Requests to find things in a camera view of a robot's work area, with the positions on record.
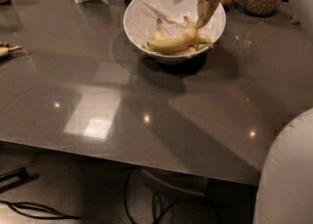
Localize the white bowl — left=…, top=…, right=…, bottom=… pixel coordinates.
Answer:
left=122, top=0, right=227, bottom=66

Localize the yellow top banana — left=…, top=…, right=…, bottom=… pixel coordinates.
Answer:
left=146, top=16, right=198, bottom=53

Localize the yellow banana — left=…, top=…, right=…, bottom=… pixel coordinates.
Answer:
left=146, top=16, right=198, bottom=53
left=142, top=34, right=213, bottom=55
left=153, top=18, right=165, bottom=40

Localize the yellow rear banana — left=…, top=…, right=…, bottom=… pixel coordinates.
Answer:
left=153, top=18, right=165, bottom=40

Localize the yellow bottom banana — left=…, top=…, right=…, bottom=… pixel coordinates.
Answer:
left=142, top=34, right=213, bottom=55

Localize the banana at left edge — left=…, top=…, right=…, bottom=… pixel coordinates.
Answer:
left=0, top=42, right=22, bottom=59

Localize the white paper napkin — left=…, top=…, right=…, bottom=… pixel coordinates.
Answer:
left=127, top=0, right=217, bottom=43

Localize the black metal chair leg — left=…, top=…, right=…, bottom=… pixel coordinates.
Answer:
left=0, top=167, right=39, bottom=193

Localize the black cable under table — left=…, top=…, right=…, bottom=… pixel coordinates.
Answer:
left=123, top=167, right=224, bottom=224

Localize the black floor cable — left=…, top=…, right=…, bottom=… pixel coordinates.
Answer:
left=0, top=200, right=81, bottom=221

